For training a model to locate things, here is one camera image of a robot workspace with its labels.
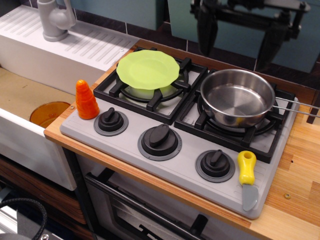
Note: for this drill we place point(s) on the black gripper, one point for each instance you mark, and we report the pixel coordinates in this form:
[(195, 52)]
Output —
[(279, 19)]

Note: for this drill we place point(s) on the stainless steel pan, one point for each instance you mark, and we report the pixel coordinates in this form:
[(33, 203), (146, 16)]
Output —
[(239, 98)]

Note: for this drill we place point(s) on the green plastic plate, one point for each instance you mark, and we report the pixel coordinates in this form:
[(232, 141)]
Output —
[(148, 69)]

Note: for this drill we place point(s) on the black left burner grate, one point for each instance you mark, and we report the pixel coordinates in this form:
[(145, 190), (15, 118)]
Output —
[(162, 104)]

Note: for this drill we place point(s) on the black burner grate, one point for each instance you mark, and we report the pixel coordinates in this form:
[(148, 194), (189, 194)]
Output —
[(162, 104), (261, 139)]

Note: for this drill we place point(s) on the black right burner grate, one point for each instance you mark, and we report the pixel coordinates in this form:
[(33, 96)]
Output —
[(261, 139)]

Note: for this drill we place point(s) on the black right stove knob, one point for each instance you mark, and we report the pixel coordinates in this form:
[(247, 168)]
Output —
[(215, 166)]

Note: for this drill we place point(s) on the black stove knob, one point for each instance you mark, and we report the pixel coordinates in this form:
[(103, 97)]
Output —
[(159, 143), (215, 166), (111, 123)]

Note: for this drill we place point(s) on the black middle stove knob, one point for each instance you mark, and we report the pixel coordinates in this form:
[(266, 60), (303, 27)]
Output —
[(159, 143)]

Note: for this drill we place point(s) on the grey toy stove top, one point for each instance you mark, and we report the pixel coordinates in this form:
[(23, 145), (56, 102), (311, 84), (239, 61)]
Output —
[(181, 169)]

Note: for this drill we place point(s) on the black left stove knob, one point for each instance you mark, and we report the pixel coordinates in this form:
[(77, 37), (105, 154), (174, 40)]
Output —
[(111, 123)]

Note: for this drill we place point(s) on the orange toy carrot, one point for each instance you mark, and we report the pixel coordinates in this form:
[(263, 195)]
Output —
[(86, 103)]

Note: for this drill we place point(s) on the grey toy faucet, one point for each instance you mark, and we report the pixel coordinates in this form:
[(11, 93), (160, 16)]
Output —
[(55, 21)]

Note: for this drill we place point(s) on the white toy sink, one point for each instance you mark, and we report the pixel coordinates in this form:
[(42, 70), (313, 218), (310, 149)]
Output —
[(34, 71)]

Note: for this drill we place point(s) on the toy oven door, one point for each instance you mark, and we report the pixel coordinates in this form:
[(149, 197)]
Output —
[(137, 212)]

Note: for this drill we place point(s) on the yellow handled toy knife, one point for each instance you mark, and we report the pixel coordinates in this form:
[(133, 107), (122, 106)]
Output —
[(246, 162)]

